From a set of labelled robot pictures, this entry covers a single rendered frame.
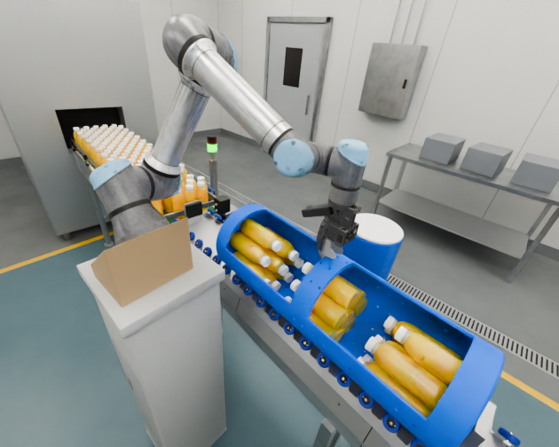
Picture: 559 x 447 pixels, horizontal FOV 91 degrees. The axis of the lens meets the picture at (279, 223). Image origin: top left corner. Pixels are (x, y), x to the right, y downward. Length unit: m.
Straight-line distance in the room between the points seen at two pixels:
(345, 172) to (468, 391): 0.52
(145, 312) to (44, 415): 1.42
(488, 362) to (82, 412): 1.92
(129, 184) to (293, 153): 0.49
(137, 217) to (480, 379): 0.88
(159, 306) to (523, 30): 3.93
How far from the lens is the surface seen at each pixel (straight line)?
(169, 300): 0.84
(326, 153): 0.69
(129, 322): 0.82
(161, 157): 0.92
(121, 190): 0.85
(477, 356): 0.78
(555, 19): 4.03
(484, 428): 0.89
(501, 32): 4.06
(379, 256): 1.42
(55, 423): 2.14
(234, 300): 1.18
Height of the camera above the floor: 1.75
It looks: 32 degrees down
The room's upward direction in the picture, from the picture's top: 6 degrees clockwise
